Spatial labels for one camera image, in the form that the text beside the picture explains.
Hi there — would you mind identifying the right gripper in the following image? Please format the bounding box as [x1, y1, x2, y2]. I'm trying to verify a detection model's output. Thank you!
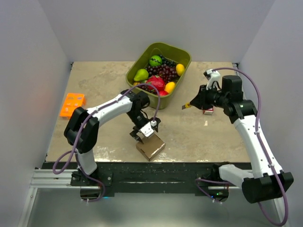
[191, 83, 229, 110]

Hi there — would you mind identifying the yellow utility knife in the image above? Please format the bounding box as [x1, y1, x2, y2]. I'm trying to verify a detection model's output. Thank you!
[181, 103, 191, 110]

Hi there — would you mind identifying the brown cardboard express box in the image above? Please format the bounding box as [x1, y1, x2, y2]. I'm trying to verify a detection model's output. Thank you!
[136, 134, 166, 161]

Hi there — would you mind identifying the olive green plastic basin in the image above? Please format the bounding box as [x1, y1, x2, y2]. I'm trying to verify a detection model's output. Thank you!
[126, 43, 191, 109]

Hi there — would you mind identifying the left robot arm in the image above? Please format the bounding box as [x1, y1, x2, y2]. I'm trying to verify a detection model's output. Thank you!
[63, 90, 161, 185]

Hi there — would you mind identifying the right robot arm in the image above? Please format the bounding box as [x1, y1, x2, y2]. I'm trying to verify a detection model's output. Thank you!
[189, 71, 294, 203]

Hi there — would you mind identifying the orange plastic box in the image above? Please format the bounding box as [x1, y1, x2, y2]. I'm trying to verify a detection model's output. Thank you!
[59, 93, 86, 119]

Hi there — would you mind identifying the red rectangular carton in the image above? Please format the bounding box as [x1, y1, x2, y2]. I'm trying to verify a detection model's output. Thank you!
[203, 108, 214, 115]

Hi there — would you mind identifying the orange yellow mango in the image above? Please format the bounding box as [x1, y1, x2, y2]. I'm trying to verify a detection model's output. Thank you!
[164, 81, 176, 94]

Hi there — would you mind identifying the yellow lemon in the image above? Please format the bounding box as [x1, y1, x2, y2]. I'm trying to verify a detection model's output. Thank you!
[176, 63, 185, 77]

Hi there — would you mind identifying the red apple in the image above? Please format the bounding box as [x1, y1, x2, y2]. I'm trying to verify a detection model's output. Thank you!
[159, 90, 169, 96]

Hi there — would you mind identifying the purple grape bunch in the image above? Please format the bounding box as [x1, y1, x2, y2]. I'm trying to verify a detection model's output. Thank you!
[133, 64, 179, 85]

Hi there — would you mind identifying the red dragon fruit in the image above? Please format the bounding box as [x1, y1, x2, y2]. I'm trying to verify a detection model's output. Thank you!
[145, 76, 165, 94]

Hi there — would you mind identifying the dark black grape bunch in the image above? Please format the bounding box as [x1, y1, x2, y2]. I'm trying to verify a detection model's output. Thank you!
[158, 54, 177, 67]

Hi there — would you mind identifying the green pear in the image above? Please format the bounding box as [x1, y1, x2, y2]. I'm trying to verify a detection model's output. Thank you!
[134, 69, 149, 82]

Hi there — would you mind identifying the green striped ball fruit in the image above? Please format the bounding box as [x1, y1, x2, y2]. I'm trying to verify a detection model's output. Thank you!
[149, 55, 162, 67]

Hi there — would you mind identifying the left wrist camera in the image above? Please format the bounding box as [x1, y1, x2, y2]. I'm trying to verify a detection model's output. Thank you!
[139, 120, 157, 138]

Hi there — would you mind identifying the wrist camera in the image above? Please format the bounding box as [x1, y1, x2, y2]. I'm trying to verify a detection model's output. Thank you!
[204, 69, 221, 90]
[139, 120, 157, 138]

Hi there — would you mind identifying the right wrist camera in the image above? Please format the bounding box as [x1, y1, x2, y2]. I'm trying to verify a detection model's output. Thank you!
[204, 69, 221, 90]

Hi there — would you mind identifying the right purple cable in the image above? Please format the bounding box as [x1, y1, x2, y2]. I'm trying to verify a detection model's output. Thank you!
[195, 67, 289, 227]

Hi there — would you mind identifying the purple cable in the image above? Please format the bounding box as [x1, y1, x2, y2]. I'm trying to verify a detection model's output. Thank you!
[52, 83, 161, 203]
[195, 67, 289, 227]

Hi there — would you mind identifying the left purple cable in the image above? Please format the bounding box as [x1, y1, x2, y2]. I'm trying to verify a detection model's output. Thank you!
[52, 83, 161, 203]

